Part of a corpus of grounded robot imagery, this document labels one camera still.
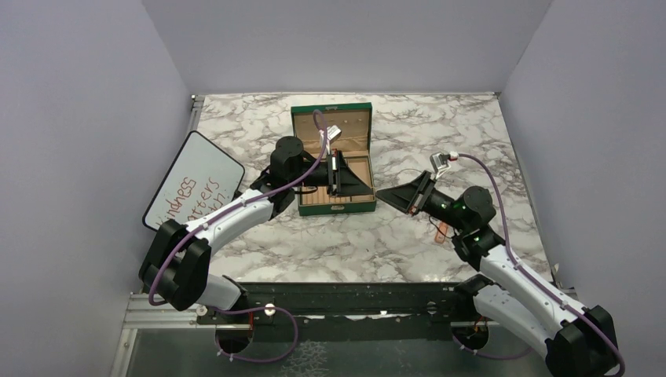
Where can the white dry-erase board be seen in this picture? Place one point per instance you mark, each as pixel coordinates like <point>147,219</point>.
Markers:
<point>201,179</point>

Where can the orange highlighter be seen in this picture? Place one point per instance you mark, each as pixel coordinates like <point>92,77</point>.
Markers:
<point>441,232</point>

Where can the green jewelry box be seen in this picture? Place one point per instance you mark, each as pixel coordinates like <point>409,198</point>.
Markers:
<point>355,122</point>

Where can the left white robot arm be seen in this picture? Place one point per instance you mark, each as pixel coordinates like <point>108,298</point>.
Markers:
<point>176,267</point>

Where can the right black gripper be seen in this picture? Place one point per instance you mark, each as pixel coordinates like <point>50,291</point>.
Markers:
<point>403,197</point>

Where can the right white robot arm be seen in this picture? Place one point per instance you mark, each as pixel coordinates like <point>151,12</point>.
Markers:
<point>573,339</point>

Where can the aluminium frame rail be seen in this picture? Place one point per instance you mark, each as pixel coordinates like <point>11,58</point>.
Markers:
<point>140,315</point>

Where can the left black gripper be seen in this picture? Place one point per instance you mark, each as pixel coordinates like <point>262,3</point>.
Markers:
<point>344,182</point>

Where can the black mounting rail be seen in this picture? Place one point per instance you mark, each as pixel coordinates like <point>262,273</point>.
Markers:
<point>337,312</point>

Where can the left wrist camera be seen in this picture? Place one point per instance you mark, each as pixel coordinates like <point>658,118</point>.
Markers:
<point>333,133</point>

